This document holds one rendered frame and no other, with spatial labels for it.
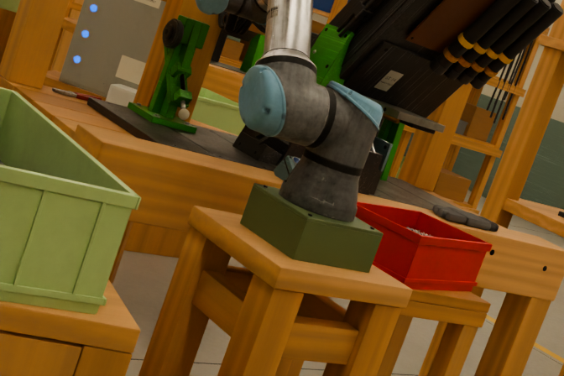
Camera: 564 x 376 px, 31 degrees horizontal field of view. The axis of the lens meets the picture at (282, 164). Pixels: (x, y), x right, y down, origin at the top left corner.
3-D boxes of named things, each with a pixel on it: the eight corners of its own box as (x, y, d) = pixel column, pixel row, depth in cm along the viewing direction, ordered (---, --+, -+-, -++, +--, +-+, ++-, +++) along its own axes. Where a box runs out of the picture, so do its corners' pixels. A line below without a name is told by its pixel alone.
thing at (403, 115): (441, 137, 255) (446, 126, 254) (394, 122, 245) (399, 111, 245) (352, 99, 286) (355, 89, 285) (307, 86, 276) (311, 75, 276)
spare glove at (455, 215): (474, 221, 280) (477, 212, 279) (499, 234, 271) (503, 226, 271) (420, 207, 269) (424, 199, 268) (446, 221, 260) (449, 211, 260)
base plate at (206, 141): (490, 231, 287) (493, 224, 287) (156, 151, 223) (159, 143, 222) (399, 185, 321) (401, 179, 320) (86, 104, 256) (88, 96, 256)
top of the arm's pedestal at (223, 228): (406, 309, 190) (414, 289, 190) (273, 289, 171) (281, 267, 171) (311, 247, 216) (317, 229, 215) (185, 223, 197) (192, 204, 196)
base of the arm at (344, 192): (368, 225, 192) (387, 176, 191) (316, 216, 181) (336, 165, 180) (315, 196, 202) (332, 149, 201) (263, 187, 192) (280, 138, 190)
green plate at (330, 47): (329, 118, 256) (372, 48, 257) (308, 103, 251) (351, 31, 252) (305, 107, 266) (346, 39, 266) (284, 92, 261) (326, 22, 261)
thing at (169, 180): (554, 302, 289) (573, 253, 287) (79, 212, 201) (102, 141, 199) (519, 283, 300) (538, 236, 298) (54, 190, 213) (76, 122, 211)
